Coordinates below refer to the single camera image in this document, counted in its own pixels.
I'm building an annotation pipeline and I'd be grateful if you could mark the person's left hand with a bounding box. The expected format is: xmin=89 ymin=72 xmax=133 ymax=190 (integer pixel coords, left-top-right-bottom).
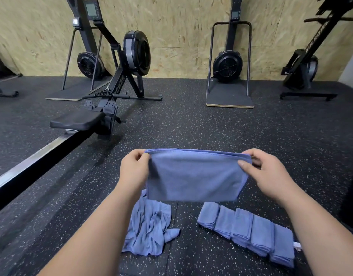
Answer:
xmin=118 ymin=149 xmax=151 ymax=197

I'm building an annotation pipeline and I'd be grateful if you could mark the person's right hand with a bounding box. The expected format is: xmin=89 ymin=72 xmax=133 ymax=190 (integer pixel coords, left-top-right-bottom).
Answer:
xmin=238 ymin=148 xmax=298 ymax=206

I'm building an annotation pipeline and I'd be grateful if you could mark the blue towel pile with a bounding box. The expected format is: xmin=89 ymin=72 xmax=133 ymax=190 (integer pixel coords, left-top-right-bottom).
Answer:
xmin=122 ymin=189 xmax=181 ymax=258

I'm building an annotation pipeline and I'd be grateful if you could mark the white perforated metal rack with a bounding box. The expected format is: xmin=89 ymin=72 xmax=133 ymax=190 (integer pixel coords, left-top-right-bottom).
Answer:
xmin=293 ymin=230 xmax=353 ymax=252

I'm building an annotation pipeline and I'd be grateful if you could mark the person's left forearm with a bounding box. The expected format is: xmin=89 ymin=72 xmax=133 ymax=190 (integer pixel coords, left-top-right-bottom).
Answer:
xmin=38 ymin=184 xmax=145 ymax=276

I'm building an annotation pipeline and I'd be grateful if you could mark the person's right forearm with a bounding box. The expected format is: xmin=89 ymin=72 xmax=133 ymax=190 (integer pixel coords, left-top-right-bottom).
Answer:
xmin=277 ymin=186 xmax=353 ymax=276

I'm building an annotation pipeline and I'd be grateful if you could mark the black upright exercise machine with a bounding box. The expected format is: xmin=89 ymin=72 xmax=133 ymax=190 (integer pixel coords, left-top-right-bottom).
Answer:
xmin=280 ymin=0 xmax=353 ymax=102

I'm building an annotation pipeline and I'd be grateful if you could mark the black ski trainer grey platform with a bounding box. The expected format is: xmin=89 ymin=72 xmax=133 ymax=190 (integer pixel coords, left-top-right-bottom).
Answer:
xmin=46 ymin=0 xmax=114 ymax=102

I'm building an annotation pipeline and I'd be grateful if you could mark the black ski trainer wooden-edged platform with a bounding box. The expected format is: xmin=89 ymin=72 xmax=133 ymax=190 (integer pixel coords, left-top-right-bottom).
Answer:
xmin=205 ymin=0 xmax=256 ymax=109

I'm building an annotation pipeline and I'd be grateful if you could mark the black rowing machine with rail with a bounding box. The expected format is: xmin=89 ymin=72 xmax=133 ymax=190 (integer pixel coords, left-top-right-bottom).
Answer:
xmin=0 ymin=0 xmax=163 ymax=216

